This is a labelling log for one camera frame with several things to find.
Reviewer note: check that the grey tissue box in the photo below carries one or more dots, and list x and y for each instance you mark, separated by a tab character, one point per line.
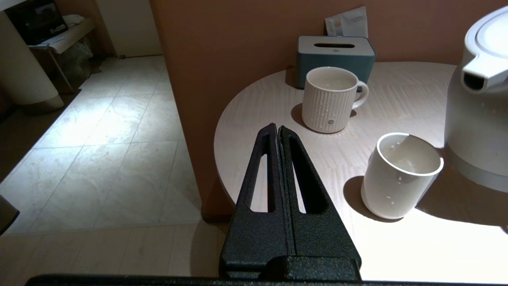
333	65

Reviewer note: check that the white electric kettle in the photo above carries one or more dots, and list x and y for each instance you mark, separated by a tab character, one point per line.
480	127

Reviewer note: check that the clear plastic bag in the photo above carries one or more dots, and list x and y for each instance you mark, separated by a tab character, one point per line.
77	59

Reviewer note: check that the metal stool with white top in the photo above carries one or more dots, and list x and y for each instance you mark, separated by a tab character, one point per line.
71	37

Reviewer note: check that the white pedestal sink counter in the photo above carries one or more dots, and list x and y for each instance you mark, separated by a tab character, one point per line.
24	71

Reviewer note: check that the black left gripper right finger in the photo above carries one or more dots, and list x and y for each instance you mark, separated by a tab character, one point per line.
321	238

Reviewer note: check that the black box appliance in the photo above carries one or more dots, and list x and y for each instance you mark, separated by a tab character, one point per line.
35	22

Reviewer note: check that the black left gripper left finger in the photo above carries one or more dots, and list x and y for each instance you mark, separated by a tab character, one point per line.
254	238

